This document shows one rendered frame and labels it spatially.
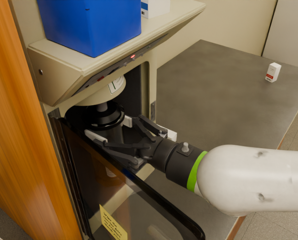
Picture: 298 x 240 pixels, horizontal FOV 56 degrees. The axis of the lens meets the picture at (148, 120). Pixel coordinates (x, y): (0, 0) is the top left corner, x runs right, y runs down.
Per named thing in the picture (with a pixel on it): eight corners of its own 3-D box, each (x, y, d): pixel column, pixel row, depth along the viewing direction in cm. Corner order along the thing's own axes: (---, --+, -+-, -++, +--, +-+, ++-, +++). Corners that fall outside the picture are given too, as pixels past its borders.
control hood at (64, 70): (41, 103, 45) (23, 45, 39) (158, 37, 65) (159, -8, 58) (91, 132, 40) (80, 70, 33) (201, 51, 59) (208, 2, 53)
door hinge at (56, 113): (82, 232, 72) (46, 114, 47) (89, 225, 73) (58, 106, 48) (86, 235, 71) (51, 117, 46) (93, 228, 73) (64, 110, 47)
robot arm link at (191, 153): (185, 200, 61) (203, 172, 67) (189, 164, 54) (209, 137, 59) (161, 187, 64) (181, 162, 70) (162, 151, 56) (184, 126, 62)
